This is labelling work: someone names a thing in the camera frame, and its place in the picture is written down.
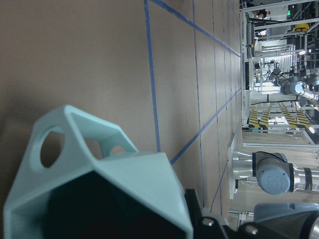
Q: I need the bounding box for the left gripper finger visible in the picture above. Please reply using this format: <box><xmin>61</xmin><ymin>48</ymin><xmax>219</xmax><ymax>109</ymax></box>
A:
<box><xmin>184</xmin><ymin>189</ymin><xmax>238</xmax><ymax>239</ymax></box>

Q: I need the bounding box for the mint green faceted cup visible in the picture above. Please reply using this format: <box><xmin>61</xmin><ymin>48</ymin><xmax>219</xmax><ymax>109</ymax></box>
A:
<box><xmin>3</xmin><ymin>105</ymin><xmax>193</xmax><ymax>239</ymax></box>

